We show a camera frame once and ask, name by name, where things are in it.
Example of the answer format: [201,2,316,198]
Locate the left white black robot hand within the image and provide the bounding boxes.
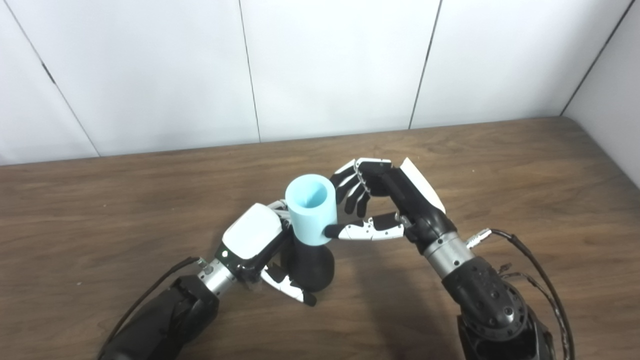
[214,199,318,308]

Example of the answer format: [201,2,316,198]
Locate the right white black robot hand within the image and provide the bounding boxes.
[324,157,458,255]

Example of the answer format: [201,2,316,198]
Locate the light-blue short hose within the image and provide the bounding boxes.
[285,174,339,247]

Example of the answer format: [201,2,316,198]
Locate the black flared nozzle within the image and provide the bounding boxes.
[280,235,336,293]

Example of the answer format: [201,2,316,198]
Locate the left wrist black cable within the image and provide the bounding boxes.
[102,256,207,351]

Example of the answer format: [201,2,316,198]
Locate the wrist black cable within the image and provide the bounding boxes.
[466,228,576,360]
[102,256,207,351]

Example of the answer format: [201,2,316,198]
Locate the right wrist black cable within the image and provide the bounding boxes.
[466,228,576,360]

